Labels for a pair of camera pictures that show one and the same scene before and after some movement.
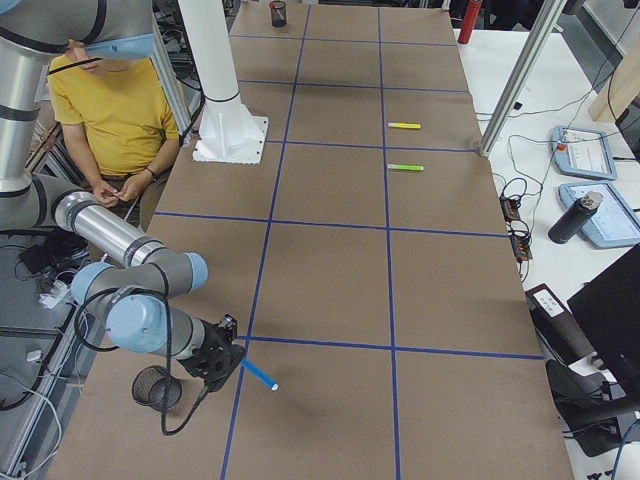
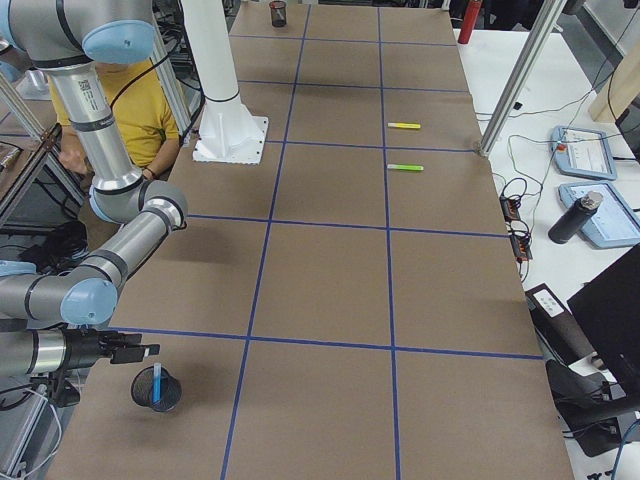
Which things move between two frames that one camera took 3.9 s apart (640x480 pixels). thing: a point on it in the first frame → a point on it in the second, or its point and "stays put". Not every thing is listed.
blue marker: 259,374 → 156,387
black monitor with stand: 591,402 stays put
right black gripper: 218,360 → 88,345
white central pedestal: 228,132 stays put
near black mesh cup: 278,13 stays put
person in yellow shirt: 118,123 stays put
